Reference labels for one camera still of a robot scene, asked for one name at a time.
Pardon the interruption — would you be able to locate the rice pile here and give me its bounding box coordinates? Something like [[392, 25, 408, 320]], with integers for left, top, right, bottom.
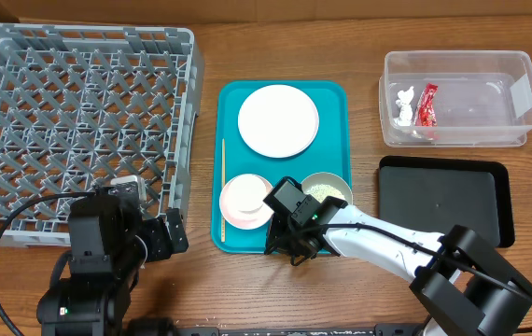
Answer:
[[305, 184, 345, 203]]

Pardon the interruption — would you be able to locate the large white plate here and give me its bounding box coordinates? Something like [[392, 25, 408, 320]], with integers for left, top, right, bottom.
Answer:
[[238, 84, 319, 159]]

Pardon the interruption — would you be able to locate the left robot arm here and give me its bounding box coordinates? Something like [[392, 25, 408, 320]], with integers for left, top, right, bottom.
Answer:
[[36, 178, 174, 335]]

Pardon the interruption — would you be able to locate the crumpled white paper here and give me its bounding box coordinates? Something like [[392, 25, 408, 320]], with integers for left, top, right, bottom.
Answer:
[[394, 86, 414, 127]]

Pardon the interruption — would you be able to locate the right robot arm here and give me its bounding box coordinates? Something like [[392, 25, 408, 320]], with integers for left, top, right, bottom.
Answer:
[[264, 195, 532, 335]]

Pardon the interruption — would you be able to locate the grey dishwasher rack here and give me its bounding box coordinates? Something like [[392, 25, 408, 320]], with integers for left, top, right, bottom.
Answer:
[[0, 23, 204, 246]]

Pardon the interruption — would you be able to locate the white cup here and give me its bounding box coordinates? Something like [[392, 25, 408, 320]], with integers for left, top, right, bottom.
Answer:
[[224, 174, 270, 214]]

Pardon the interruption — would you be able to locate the wooden chopstick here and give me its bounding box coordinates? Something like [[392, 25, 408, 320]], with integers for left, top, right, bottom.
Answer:
[[219, 137, 227, 243]]

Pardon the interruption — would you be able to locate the teal plastic tray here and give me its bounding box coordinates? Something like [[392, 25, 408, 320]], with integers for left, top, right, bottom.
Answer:
[[211, 80, 352, 254]]

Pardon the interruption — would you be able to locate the grey-white bowl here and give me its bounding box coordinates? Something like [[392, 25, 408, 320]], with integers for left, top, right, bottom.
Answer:
[[301, 172, 353, 204]]

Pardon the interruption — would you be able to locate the clear plastic bin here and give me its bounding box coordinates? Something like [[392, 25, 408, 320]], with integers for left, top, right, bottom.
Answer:
[[379, 50, 532, 147]]

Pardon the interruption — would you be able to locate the black tray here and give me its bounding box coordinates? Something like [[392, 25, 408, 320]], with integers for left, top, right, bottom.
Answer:
[[378, 156, 515, 248]]

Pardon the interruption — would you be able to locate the red snack wrapper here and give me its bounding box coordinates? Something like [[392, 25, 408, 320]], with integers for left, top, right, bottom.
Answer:
[[413, 83, 438, 127]]

